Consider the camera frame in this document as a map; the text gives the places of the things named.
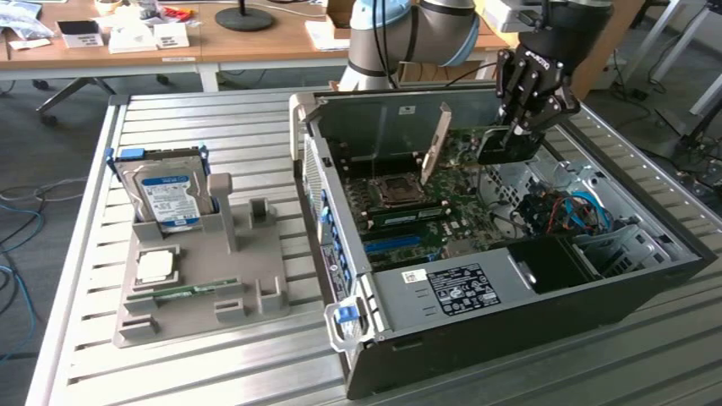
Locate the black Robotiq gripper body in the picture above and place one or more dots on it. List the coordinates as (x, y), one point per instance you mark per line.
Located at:
(570, 34)

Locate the green graphics card black cooler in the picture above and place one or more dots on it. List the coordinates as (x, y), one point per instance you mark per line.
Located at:
(464, 146)

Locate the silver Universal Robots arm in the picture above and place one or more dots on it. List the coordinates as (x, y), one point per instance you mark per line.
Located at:
(434, 34)

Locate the perforated metal disk bay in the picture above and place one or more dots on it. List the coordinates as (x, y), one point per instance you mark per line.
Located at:
(510, 182)

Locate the black stand base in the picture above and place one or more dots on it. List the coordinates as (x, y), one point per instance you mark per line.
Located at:
(677, 122)

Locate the green motherboard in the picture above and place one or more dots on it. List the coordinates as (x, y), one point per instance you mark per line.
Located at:
(468, 211)

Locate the CPU socket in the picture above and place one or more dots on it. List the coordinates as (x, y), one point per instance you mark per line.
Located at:
(398, 188)

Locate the silver slotted disk bay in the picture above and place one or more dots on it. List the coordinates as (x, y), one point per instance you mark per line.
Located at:
(620, 254)

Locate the white paper booklet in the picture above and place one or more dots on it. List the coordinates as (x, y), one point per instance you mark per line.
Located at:
(322, 38)

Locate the green RAM stick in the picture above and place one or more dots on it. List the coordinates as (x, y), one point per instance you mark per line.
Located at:
(180, 291)
(406, 216)

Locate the blue expansion slot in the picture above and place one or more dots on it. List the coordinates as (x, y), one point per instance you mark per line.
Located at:
(391, 245)

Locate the blue rear clip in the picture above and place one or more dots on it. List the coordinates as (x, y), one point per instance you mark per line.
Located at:
(324, 207)

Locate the blue card latch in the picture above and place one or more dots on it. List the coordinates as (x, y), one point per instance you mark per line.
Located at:
(347, 272)
(334, 239)

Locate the black round lamp base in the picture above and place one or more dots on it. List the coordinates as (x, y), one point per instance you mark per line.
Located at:
(245, 19)

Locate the silver power supply unit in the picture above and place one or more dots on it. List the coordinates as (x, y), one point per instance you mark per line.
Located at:
(395, 304)

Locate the black open PC case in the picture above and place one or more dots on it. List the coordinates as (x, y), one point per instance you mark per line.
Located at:
(507, 347)

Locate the small white box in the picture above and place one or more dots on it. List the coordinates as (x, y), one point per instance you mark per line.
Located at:
(172, 38)

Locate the red orange object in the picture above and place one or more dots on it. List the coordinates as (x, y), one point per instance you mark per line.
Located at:
(177, 13)

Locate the white stand block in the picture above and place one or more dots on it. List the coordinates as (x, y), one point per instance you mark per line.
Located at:
(132, 44)

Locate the grey plastic parts rack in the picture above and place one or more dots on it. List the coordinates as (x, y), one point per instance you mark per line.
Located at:
(197, 254)

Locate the silver CPU chip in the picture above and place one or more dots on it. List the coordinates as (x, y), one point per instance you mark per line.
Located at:
(153, 266)

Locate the white box black lid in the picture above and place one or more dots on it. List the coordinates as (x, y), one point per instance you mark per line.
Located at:
(79, 40)

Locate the grey wheeled leg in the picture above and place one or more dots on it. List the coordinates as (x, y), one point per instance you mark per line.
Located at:
(73, 91)

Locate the white paper card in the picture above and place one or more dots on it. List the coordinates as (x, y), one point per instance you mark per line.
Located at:
(28, 43)

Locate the clear plastic bag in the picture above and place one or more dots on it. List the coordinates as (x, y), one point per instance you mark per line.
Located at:
(23, 21)

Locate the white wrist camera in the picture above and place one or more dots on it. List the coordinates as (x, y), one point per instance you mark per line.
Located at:
(504, 14)

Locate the white table frame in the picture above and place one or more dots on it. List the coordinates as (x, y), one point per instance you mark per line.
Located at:
(705, 99)

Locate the wooden desk white frame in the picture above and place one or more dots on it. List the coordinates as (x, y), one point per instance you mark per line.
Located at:
(253, 46)
(56, 59)

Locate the hard disk with blue bracket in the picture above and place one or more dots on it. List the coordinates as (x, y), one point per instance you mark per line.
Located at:
(163, 199)

